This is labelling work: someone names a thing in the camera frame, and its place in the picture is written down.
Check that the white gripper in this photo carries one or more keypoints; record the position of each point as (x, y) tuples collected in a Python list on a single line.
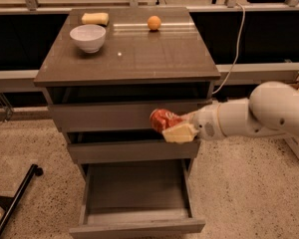
[(205, 122)]

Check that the red coke can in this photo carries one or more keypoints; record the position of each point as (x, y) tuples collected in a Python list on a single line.
[(161, 119)]

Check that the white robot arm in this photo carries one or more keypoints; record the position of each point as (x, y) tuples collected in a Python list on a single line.
[(271, 110)]

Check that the top drawer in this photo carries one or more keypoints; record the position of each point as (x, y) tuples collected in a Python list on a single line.
[(115, 116)]

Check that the brown drawer cabinet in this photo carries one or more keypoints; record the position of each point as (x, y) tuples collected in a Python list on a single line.
[(135, 64)]

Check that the middle drawer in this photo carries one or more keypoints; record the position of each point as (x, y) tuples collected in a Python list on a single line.
[(124, 151)]

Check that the open bottom drawer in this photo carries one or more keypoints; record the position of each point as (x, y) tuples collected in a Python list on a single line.
[(137, 199)]

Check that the orange fruit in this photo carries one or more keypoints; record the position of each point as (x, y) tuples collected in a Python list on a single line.
[(154, 23)]

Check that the white ceramic bowl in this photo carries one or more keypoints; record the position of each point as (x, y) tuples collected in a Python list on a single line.
[(89, 38)]

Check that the yellow sponge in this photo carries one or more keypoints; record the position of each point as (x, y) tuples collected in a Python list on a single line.
[(96, 18)]

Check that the black stand leg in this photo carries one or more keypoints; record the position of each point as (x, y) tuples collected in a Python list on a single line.
[(8, 204)]

